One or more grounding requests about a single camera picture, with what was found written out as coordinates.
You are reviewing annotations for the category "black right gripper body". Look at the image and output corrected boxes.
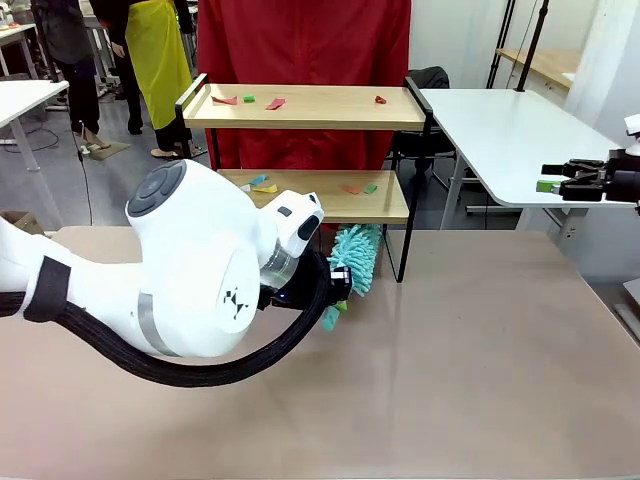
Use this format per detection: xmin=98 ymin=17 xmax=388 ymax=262
xmin=602 ymin=147 xmax=640 ymax=204

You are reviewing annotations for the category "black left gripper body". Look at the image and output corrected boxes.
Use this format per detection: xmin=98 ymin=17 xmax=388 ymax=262
xmin=257 ymin=282 xmax=314 ymax=312

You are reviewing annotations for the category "teal chenille duster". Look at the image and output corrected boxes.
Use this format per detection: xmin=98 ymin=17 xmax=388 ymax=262
xmin=321 ymin=223 xmax=382 ymax=332

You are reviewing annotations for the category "white table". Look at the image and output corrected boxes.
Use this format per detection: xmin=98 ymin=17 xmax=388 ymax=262
xmin=417 ymin=87 xmax=640 ymax=246
xmin=0 ymin=79 xmax=70 ymax=174

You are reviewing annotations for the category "light wooden desk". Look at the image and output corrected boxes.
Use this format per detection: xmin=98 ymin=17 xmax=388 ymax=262
xmin=494 ymin=47 xmax=584 ymax=91

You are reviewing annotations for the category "black stand pole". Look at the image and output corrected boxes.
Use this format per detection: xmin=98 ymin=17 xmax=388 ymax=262
xmin=517 ymin=0 xmax=551 ymax=92

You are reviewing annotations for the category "black tripod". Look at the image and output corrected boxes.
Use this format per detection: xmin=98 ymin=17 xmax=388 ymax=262
xmin=487 ymin=0 xmax=519 ymax=90

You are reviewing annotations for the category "black chair back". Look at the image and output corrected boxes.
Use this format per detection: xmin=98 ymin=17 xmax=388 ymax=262
xmin=407 ymin=66 xmax=451 ymax=91

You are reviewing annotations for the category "green floor mat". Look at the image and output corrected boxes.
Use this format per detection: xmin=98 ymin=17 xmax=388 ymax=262
xmin=82 ymin=139 xmax=132 ymax=162

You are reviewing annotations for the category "person in red jacket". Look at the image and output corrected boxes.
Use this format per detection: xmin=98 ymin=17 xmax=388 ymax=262
xmin=196 ymin=0 xmax=414 ymax=231

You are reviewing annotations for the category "figure in yellow apron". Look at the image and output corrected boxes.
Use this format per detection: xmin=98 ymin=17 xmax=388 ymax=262
xmin=89 ymin=0 xmax=195 ymax=164

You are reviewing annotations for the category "cardboard box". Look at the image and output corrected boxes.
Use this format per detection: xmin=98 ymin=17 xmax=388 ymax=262
xmin=0 ymin=209 xmax=45 ymax=237

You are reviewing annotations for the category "figure in dark clothes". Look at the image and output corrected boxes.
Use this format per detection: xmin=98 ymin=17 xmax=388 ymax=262
xmin=30 ymin=0 xmax=114 ymax=151

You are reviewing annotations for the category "background work desk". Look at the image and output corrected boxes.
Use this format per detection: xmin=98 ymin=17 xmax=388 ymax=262
xmin=0 ymin=22 xmax=39 ymax=79

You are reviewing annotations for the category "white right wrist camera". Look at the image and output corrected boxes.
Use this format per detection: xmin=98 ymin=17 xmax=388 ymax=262
xmin=623 ymin=113 xmax=640 ymax=154

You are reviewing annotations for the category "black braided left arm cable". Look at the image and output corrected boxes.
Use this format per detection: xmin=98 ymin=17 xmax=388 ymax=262
xmin=0 ymin=249 xmax=334 ymax=389

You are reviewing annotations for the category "grey metal rail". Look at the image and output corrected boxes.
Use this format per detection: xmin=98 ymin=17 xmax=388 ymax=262
xmin=613 ymin=279 xmax=640 ymax=346

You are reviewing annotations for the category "two-tier wooden shelf black frame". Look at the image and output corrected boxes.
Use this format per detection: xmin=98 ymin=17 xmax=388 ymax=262
xmin=174 ymin=72 xmax=436 ymax=284

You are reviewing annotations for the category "black left arm strap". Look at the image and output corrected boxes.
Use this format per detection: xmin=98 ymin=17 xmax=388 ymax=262
xmin=22 ymin=256 xmax=72 ymax=324

